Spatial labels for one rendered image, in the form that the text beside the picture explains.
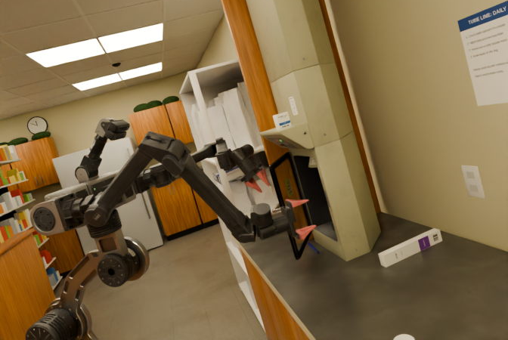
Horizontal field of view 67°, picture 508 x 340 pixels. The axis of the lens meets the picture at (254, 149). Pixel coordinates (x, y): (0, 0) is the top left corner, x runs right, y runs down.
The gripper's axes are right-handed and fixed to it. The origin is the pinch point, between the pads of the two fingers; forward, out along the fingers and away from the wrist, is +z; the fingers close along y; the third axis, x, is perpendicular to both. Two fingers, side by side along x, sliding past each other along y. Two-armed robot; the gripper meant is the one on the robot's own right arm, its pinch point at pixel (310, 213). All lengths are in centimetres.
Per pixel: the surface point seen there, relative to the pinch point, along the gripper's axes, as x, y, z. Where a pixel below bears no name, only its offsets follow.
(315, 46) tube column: 10, 58, 24
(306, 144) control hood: 9.0, 22.9, 9.2
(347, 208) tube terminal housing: 9.1, -5.9, 18.4
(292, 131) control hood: 9.0, 29.2, 5.4
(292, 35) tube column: 9, 64, 15
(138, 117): 531, 89, -63
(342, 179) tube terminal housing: 9.1, 5.5, 19.7
